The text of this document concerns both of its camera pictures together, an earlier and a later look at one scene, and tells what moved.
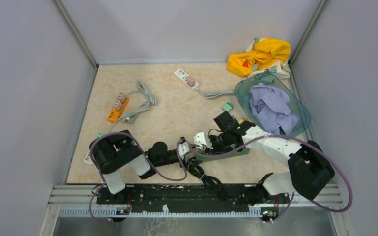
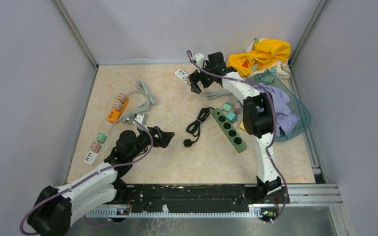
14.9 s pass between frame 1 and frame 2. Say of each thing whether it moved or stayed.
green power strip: moved
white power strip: stayed
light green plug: stayed
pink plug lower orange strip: stayed
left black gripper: moved
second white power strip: stayed
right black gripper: moved
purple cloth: stayed
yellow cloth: stayed
